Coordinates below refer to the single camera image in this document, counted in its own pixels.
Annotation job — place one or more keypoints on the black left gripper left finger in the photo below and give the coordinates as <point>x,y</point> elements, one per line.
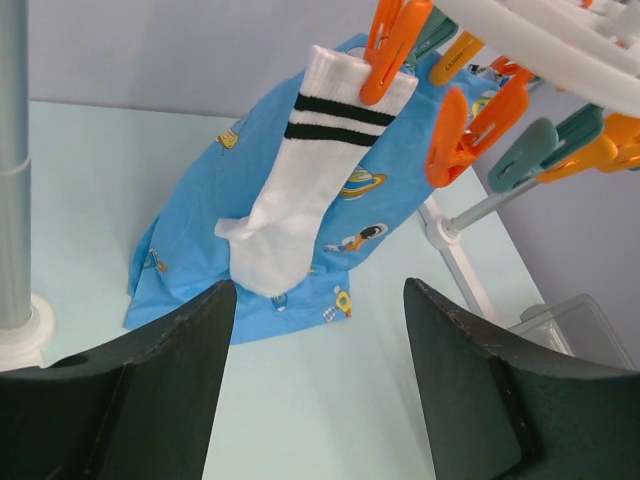
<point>141,406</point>

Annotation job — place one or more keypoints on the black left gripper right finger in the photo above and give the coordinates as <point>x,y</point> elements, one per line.
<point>497,406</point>

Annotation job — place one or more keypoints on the white striped sock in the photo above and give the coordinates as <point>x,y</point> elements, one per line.
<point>328,132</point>

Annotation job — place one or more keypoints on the white clip sock hanger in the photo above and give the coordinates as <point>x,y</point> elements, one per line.
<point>589,49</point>

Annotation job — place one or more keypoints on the clear plastic bin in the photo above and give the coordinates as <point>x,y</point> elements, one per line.
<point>576,327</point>

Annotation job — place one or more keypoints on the white drying rack stand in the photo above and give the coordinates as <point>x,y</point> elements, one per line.
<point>27,320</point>

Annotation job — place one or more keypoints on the blue cartoon print sock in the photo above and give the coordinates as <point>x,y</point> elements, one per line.
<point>180,255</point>

